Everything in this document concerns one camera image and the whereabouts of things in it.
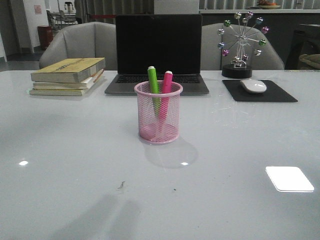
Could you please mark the fruit bowl on counter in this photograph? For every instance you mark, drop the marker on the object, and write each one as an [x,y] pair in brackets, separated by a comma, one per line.
[267,5]

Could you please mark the right grey armchair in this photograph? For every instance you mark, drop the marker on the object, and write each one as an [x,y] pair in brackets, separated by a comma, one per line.
[211,58]

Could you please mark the red trash bin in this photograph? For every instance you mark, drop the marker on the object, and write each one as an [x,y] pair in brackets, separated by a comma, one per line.
[45,35]

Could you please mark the white computer mouse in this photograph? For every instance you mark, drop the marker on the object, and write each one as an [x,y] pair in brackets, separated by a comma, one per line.
[253,86]

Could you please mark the brown cushioned seat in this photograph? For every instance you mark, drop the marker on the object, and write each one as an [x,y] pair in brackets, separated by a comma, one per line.
[310,61]

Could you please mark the grey open laptop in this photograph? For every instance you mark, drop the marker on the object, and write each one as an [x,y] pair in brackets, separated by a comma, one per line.
[168,42]

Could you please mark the top yellow book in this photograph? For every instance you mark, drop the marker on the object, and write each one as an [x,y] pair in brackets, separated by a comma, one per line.
[70,70]

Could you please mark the green highlighter pen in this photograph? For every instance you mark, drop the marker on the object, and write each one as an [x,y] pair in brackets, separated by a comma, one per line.
[154,88]

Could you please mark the pink mesh pen holder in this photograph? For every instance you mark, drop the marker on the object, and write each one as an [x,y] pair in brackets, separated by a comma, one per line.
[149,127]

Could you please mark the ferris wheel desk ornament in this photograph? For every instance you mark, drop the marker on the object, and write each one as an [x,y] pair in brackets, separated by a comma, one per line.
[241,39]

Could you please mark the pink highlighter pen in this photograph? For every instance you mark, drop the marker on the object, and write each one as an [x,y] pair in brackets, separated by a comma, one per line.
[166,88]

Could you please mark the black mouse pad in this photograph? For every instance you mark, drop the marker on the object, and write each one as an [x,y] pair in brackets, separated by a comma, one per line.
[273,93]

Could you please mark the grey armchair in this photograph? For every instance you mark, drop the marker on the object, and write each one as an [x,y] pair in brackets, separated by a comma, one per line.
[85,40]
[211,58]

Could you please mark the bottom pale book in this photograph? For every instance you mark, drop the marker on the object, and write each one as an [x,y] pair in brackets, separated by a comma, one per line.
[58,92]

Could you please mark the left grey armchair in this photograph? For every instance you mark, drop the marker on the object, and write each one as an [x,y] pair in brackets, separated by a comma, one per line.
[85,40]

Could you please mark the middle cream book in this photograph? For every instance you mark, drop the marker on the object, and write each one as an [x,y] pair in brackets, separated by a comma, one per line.
[83,85]

